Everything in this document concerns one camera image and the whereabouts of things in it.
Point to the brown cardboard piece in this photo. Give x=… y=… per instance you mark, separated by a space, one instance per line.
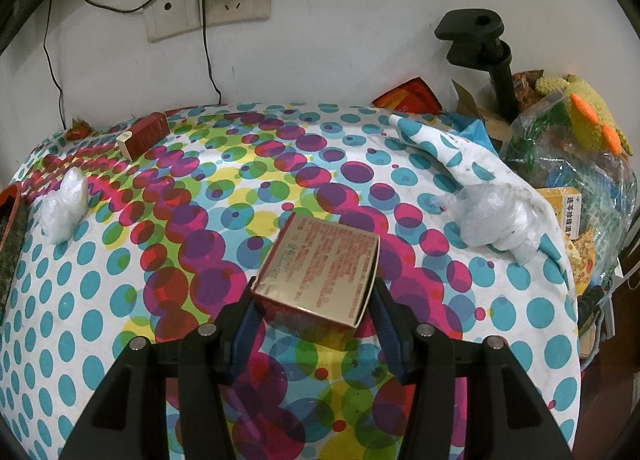
x=470 y=104

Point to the black clamp mount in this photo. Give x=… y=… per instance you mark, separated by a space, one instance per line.
x=470 y=34

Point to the red packet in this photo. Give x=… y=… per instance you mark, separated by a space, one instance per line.
x=407 y=97

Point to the crumpled white plastic bag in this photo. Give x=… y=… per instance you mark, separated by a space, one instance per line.
x=495 y=217
x=65 y=210

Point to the yellow crochet toy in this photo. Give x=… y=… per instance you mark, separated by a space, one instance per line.
x=590 y=114

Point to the red and gold box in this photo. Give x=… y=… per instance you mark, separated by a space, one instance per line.
x=315 y=265

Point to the yellow printed packet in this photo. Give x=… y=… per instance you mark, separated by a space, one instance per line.
x=582 y=260

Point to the yellow medicine box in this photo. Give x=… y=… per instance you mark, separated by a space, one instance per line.
x=560 y=210

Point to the red candy wrapper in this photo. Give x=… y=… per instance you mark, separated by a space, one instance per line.
x=79 y=130

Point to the white coaxial wall socket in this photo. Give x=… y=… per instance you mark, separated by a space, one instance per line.
x=170 y=19

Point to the small red box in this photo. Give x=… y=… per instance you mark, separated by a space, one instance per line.
x=147 y=132

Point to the brown crinkled bag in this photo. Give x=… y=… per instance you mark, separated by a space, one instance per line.
x=525 y=89

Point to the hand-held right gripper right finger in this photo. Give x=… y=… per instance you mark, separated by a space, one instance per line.
x=395 y=340

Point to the polka dot tablecloth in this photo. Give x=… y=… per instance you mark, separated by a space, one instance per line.
x=125 y=290

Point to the clear plastic bag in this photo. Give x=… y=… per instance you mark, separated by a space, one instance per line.
x=550 y=149

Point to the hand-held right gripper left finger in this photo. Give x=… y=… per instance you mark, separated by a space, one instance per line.
x=245 y=330

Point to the red plastic basin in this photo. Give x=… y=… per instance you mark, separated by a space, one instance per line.
x=12 y=240

